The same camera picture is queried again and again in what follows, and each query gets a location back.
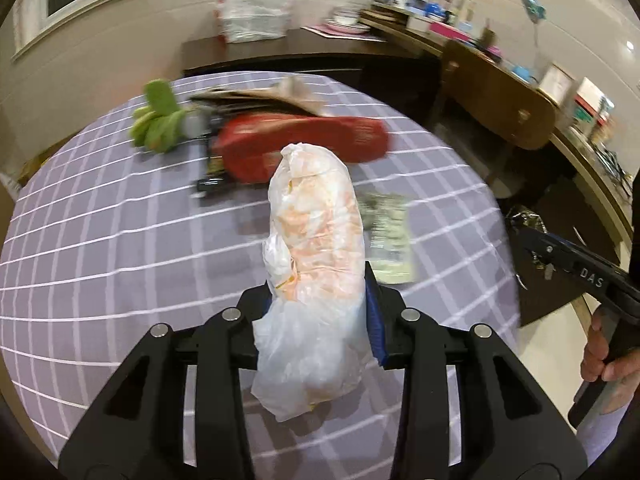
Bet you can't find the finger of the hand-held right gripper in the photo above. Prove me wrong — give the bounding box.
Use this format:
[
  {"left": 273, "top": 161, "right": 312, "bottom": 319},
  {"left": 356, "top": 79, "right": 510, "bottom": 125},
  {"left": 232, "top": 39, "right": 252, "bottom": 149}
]
[
  {"left": 520, "top": 227, "right": 576, "bottom": 257},
  {"left": 510, "top": 230, "right": 561, "bottom": 276}
]

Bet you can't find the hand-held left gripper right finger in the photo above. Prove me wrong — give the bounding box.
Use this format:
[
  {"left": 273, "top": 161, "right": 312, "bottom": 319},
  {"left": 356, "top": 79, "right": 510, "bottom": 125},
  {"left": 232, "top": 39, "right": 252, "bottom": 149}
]
[{"left": 364, "top": 262, "right": 588, "bottom": 480}]

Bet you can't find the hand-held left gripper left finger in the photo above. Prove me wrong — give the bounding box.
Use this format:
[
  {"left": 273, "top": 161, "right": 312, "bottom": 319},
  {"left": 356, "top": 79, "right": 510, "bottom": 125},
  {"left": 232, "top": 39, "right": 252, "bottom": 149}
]
[{"left": 59, "top": 282, "right": 273, "bottom": 480}]

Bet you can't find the person's right forearm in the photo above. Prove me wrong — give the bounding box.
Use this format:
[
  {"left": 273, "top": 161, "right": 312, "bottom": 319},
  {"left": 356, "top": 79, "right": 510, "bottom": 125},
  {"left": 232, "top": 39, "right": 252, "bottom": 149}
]
[{"left": 575, "top": 400, "right": 628, "bottom": 466}]

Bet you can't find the person's right hand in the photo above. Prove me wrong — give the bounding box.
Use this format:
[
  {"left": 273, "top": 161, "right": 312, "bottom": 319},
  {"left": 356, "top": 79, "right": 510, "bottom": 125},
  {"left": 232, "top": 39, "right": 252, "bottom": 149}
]
[{"left": 580, "top": 305, "right": 640, "bottom": 396}]

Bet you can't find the colourful printed box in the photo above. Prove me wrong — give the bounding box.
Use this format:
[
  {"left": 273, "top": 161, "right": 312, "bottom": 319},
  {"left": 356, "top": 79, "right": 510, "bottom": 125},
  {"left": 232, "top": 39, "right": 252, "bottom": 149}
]
[{"left": 570, "top": 77, "right": 616, "bottom": 136}]

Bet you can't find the brown wooden chair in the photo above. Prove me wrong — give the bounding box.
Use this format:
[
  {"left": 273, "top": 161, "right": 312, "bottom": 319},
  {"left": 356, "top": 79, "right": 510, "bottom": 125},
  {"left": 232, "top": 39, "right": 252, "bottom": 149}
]
[{"left": 430, "top": 40, "right": 558, "bottom": 196}]

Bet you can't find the red snack package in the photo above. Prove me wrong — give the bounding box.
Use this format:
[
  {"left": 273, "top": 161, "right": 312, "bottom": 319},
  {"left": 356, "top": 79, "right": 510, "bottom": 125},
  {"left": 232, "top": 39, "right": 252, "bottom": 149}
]
[{"left": 216, "top": 114, "right": 393, "bottom": 185}]

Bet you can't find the green plush toy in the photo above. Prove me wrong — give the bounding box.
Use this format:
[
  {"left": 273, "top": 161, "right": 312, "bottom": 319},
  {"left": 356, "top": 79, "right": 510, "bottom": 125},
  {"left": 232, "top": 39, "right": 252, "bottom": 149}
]
[{"left": 131, "top": 80, "right": 193, "bottom": 153}]

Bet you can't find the brown paper bag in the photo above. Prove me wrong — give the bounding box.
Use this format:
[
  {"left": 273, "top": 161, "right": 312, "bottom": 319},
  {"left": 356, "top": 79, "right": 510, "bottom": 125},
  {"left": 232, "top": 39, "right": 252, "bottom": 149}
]
[{"left": 190, "top": 77, "right": 328, "bottom": 118}]

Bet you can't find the dark wooden side table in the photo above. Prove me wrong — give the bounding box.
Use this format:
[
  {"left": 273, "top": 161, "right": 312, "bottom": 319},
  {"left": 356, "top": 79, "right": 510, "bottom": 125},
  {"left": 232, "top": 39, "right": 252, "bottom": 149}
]
[{"left": 181, "top": 27, "right": 441, "bottom": 111}]

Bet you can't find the pink place mat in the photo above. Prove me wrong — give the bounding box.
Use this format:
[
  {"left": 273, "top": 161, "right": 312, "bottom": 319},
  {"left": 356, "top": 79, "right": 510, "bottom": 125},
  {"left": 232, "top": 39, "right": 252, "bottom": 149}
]
[{"left": 300, "top": 22, "right": 386, "bottom": 41}]

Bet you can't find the white plastic bag with boxes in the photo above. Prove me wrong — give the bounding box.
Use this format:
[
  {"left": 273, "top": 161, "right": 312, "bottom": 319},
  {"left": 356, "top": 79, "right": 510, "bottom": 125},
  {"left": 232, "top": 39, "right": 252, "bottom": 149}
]
[{"left": 216, "top": 0, "right": 295, "bottom": 43}]

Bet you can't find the long wooden wall counter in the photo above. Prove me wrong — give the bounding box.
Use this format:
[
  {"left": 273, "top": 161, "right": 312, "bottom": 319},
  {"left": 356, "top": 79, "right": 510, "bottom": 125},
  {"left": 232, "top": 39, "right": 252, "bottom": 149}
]
[{"left": 360, "top": 2, "right": 640, "bottom": 271}]

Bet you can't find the white picture frame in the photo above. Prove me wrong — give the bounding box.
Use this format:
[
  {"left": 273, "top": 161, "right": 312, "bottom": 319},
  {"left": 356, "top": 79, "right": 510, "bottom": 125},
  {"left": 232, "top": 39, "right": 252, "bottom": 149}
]
[{"left": 537, "top": 62, "right": 576, "bottom": 106}]

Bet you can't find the white window frame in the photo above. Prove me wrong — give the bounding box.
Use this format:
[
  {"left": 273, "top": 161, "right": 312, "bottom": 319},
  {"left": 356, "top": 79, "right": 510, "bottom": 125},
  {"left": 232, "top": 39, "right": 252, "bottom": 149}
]
[{"left": 10, "top": 0, "right": 361, "bottom": 61}]

